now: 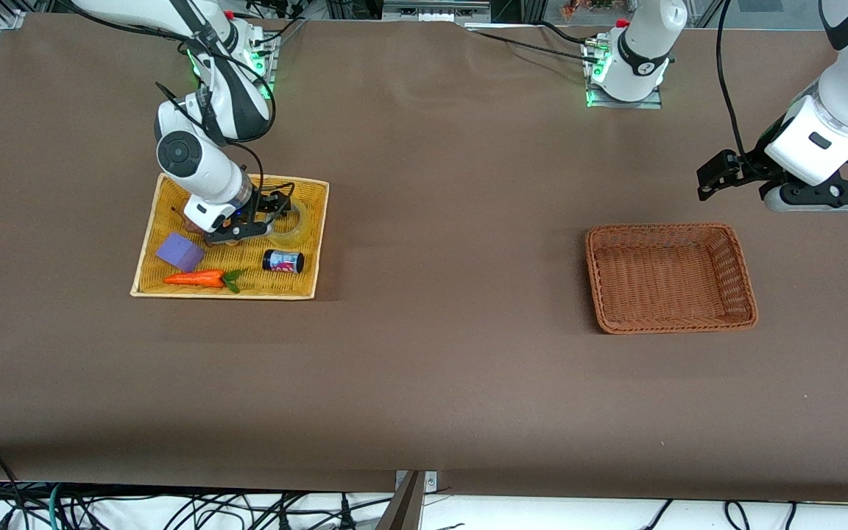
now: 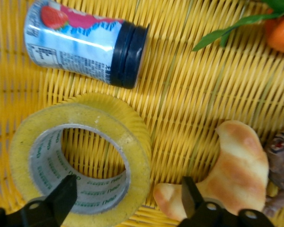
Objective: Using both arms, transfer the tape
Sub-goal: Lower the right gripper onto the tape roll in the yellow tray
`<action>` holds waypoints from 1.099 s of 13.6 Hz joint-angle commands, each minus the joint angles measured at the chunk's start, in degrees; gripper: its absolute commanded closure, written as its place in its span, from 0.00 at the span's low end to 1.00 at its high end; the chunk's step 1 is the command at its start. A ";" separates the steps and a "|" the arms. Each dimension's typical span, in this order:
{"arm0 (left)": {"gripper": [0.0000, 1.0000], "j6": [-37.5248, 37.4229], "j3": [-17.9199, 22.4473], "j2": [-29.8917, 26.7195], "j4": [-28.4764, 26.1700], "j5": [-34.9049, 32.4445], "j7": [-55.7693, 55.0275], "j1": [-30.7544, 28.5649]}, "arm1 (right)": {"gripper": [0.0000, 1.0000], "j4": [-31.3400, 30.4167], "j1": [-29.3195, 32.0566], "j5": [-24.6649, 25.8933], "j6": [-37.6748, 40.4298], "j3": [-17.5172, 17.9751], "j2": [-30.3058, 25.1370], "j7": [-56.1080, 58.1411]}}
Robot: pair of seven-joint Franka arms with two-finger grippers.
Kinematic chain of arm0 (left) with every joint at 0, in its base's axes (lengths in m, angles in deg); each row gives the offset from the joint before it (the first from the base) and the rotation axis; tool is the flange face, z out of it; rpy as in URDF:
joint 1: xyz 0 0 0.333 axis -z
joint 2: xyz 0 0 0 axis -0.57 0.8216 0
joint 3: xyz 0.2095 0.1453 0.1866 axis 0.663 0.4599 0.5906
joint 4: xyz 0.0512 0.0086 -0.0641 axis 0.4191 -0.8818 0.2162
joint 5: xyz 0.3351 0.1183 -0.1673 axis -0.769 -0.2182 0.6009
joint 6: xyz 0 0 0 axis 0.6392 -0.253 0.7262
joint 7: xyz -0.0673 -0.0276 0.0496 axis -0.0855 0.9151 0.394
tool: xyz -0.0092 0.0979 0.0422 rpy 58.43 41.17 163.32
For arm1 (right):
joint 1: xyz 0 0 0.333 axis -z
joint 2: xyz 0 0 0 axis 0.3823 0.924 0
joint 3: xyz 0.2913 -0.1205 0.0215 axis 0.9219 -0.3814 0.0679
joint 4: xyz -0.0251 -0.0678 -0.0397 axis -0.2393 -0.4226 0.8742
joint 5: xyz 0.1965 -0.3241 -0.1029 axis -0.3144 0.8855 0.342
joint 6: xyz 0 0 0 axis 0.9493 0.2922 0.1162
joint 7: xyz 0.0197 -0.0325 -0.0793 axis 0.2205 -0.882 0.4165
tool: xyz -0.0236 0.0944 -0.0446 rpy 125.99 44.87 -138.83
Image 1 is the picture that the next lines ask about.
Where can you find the purple block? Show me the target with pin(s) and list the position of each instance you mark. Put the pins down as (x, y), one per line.
(179, 252)

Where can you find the clear yellowish tape roll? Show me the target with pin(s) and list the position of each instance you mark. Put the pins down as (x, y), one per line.
(303, 228)

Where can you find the brown wicker basket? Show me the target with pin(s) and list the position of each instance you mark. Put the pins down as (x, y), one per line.
(667, 280)

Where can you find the yellow wicker basket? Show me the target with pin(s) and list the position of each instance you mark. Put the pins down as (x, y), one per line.
(166, 195)

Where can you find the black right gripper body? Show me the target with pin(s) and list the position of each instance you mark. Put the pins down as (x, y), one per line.
(264, 207)

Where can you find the brown table cover cloth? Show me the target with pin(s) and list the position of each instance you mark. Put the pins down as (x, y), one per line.
(424, 368)

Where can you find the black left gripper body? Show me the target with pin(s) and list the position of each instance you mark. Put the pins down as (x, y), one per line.
(749, 166)

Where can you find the metal table edge bracket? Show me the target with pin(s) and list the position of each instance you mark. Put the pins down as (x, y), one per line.
(431, 482)

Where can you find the brown toy figure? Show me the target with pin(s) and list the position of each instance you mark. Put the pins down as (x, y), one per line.
(194, 233)

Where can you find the small black can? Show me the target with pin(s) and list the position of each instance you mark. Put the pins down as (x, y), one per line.
(283, 261)

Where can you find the orange toy carrot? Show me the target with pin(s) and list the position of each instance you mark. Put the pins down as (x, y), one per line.
(196, 279)

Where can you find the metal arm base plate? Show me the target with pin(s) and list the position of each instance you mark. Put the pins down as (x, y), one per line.
(271, 55)
(592, 70)

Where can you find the aluminium frame profile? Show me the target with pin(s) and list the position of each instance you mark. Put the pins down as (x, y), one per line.
(435, 10)

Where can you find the grey slanted bar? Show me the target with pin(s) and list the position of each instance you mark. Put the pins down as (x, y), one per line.
(402, 508)

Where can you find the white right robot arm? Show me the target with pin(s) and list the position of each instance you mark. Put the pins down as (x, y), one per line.
(203, 165)

